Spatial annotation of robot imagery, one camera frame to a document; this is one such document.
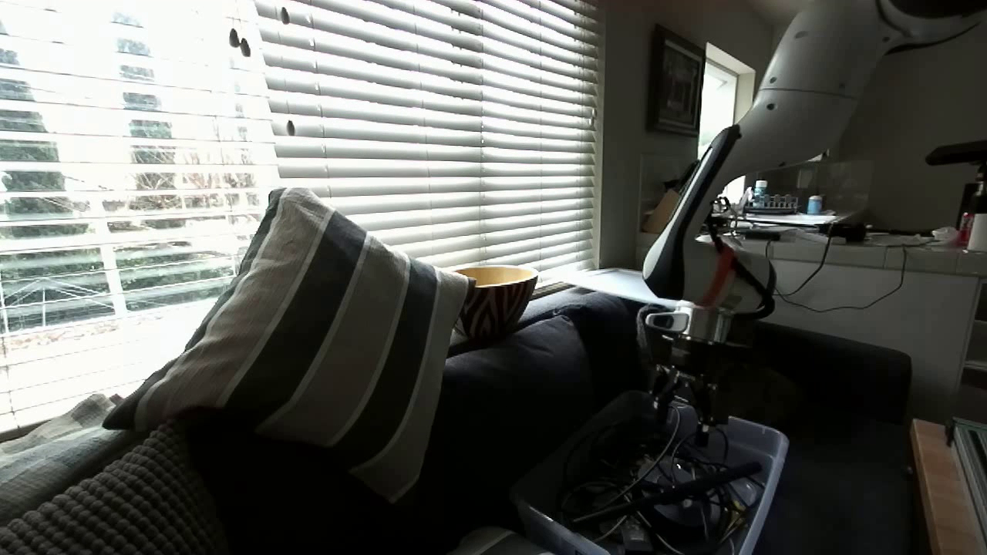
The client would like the light grey cloth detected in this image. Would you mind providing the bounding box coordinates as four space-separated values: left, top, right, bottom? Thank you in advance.
0 392 126 525

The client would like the black stick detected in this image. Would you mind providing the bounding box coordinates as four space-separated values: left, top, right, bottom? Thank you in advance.
571 460 764 527

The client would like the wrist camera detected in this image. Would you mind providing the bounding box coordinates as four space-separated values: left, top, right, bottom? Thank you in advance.
645 308 691 335

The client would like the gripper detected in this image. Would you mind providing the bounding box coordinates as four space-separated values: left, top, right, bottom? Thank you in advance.
646 333 743 449

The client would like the cardboard box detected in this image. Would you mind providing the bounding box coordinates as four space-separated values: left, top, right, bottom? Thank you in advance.
642 188 684 235

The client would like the black lamp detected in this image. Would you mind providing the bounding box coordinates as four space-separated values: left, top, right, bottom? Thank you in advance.
925 140 987 232

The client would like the grey knit blanket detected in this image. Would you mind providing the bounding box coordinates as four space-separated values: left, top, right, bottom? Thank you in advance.
0 420 232 555

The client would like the framed picture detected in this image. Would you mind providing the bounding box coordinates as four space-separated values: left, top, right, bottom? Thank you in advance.
647 24 707 139

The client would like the window with white blinds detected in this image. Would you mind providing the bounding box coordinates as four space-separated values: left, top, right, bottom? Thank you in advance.
0 0 602 434

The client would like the clear storage container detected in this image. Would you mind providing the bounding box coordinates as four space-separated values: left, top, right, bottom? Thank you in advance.
509 389 790 555

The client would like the small window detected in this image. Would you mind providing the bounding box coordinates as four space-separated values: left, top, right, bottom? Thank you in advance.
697 42 757 203

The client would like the heap of cables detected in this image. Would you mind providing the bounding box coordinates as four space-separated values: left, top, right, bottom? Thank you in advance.
557 401 760 555

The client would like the wooden bowl with zebra pattern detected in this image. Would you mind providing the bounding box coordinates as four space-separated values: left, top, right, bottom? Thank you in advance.
452 264 540 345

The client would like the black cable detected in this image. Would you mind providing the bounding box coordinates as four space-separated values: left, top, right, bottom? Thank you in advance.
771 224 911 315

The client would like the white counter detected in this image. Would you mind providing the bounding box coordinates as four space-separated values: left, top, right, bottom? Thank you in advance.
635 210 987 421

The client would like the dark sofa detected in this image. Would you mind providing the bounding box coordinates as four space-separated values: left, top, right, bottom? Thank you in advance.
0 287 914 555

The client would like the striped grey white pillow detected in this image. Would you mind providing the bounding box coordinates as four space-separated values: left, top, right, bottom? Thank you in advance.
102 187 472 504

